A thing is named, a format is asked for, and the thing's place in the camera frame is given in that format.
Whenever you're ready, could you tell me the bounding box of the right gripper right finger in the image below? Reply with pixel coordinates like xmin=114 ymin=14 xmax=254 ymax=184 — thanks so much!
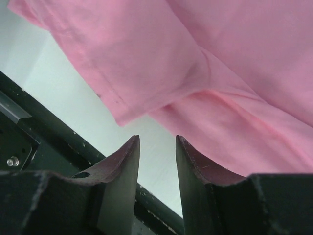
xmin=176 ymin=136 xmax=313 ymax=235

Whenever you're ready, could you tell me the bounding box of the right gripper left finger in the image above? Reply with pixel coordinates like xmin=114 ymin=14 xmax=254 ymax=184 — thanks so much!
xmin=0 ymin=136 xmax=140 ymax=235

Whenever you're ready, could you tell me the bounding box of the pink t shirt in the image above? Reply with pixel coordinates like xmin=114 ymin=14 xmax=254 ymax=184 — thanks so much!
xmin=8 ymin=0 xmax=313 ymax=176

